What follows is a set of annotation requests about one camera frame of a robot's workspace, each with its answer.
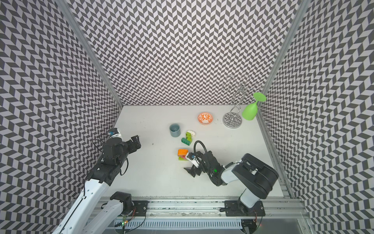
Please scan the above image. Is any orange long lego brick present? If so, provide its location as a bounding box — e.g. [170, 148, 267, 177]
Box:
[177, 149, 189, 157]

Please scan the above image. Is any dark green long lego brick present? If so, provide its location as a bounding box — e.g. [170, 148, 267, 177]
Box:
[181, 138, 191, 146]

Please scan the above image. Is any white long lego brick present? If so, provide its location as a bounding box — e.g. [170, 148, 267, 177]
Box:
[187, 130, 196, 138]

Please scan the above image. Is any lime square lego brick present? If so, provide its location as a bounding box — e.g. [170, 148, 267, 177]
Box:
[186, 132, 192, 142]

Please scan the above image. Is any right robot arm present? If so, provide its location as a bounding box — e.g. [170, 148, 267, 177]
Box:
[185, 151, 279, 209]

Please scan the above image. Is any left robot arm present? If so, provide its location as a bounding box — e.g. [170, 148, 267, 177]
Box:
[53, 135, 141, 234]

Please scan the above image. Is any teal ceramic cup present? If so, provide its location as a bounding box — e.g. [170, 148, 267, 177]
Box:
[169, 123, 181, 137]

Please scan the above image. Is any orange patterned small bowl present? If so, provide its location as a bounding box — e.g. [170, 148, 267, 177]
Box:
[197, 112, 213, 125]

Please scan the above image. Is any chrome glass holder stand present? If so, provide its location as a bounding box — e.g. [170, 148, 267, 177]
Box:
[223, 76, 260, 129]

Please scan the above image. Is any green plastic wine glass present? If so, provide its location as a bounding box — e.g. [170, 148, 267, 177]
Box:
[242, 92, 267, 121]

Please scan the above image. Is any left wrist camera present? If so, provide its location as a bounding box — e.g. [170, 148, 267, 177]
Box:
[108, 128, 122, 139]

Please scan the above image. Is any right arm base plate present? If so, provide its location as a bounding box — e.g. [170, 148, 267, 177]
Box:
[220, 200, 266, 217]

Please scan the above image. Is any aluminium front rail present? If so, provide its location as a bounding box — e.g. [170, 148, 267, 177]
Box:
[132, 197, 309, 219]

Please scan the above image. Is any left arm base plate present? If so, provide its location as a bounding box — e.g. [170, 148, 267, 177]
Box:
[119, 200, 149, 218]

